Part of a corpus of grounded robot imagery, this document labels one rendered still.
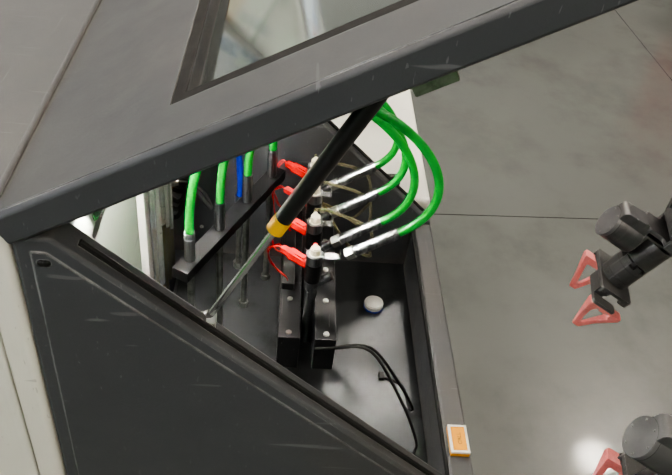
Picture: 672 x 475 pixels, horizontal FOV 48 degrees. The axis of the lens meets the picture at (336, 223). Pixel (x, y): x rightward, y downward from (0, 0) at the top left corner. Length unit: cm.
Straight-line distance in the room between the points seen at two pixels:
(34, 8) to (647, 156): 328
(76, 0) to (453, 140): 274
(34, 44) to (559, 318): 226
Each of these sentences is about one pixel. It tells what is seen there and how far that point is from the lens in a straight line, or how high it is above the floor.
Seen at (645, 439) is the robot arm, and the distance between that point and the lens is 103.
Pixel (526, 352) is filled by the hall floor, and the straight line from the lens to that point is 272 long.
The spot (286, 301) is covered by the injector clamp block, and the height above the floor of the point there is 98.
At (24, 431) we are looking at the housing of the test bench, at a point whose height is 113.
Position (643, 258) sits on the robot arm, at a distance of 136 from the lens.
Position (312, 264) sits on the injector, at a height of 112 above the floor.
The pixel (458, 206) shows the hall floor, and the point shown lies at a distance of 323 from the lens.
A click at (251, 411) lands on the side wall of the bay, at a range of 93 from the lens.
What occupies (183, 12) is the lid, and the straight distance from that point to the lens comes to 89.
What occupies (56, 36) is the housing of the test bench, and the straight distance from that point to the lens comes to 100.
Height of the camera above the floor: 195
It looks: 40 degrees down
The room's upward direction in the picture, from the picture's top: 8 degrees clockwise
